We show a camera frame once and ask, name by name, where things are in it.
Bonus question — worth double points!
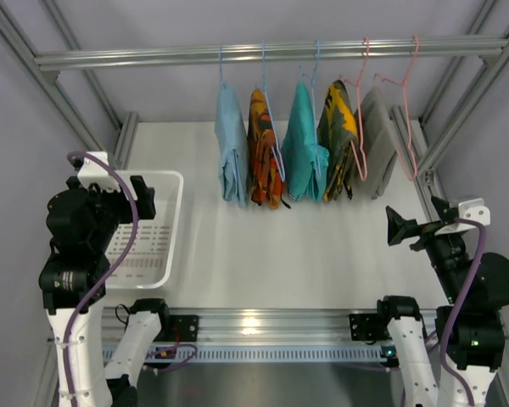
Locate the light blue trousers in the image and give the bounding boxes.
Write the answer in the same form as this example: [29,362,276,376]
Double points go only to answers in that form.
[215,82,249,208]

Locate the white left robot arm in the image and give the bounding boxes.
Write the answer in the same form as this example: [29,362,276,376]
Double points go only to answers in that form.
[38,176,171,406]

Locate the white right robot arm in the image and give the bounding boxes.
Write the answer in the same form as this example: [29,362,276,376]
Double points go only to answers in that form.
[377,197,509,406]

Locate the grey trousers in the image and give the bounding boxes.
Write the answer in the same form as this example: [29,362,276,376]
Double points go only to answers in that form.
[361,86,397,199]

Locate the teal trousers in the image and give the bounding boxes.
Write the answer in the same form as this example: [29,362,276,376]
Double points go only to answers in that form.
[282,81,329,202]

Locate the yellow camouflage trousers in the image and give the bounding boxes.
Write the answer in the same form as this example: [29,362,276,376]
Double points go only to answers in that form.
[317,79,358,202]

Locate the orange camouflage trousers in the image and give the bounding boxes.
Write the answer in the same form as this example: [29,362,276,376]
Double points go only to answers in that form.
[247,89,290,209]

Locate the white plastic basket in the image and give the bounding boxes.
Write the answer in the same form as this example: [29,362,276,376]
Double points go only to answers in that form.
[106,170,184,290]

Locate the aluminium frame right struts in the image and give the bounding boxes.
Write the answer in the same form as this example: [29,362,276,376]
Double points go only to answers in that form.
[390,1,509,220]

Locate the aluminium frame struts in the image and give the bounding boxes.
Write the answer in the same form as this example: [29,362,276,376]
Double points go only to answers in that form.
[390,1,509,220]
[0,1,140,170]

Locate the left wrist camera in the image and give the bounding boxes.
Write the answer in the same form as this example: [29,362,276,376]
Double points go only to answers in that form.
[77,152,120,192]

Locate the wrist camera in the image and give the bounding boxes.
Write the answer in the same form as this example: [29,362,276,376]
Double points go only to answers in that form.
[77,152,120,192]
[435,198,491,235]

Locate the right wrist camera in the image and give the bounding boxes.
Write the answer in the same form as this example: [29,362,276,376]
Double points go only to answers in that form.
[435,198,491,235]

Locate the aluminium frame left struts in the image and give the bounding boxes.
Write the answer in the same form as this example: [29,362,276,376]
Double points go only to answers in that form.
[0,1,140,170]

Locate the pink wire hanger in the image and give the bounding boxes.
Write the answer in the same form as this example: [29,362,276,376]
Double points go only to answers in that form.
[339,36,370,181]
[373,35,420,181]

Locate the aluminium front rail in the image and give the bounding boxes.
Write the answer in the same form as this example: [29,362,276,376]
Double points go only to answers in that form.
[46,307,442,347]

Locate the slotted cable duct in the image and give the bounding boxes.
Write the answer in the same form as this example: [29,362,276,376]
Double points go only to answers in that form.
[101,343,391,365]

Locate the aluminium hanging rail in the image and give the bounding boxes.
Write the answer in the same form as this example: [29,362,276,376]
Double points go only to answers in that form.
[34,35,509,72]

